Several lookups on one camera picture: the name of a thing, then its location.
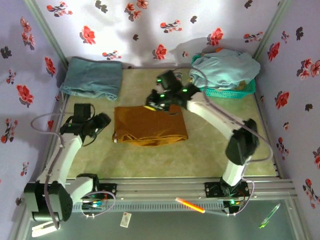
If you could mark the light blue trousers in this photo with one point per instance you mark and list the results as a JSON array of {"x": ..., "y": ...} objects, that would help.
[{"x": 222, "y": 67}]

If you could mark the white plastic clip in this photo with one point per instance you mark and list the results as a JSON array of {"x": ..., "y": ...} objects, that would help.
[{"x": 40, "y": 231}]

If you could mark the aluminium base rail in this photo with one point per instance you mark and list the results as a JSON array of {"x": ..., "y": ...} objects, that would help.
[{"x": 160, "y": 187}]

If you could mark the small orange cloth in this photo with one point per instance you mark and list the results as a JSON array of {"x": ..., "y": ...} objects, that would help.
[{"x": 218, "y": 49}]

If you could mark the tan crumpled garment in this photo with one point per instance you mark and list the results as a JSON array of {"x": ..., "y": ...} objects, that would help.
[{"x": 240, "y": 85}]

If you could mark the green pen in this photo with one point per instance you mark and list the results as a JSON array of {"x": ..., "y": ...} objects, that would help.
[{"x": 270, "y": 216}]

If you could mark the brown trousers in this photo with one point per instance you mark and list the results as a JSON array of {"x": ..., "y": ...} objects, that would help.
[{"x": 150, "y": 125}]

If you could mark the orange marker pen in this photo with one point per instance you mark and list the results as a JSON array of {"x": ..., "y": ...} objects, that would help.
[{"x": 190, "y": 205}]

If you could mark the teal plastic basket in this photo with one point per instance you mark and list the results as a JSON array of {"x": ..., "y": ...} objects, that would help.
[{"x": 225, "y": 93}]

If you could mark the aluminium corner post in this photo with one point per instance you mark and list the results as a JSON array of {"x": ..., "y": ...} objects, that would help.
[
  {"x": 47, "y": 32},
  {"x": 273, "y": 25}
]

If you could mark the folded teal trousers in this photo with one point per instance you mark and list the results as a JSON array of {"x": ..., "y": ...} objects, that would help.
[{"x": 92, "y": 77}]

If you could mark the white printed card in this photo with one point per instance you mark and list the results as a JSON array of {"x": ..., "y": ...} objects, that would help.
[{"x": 125, "y": 220}]

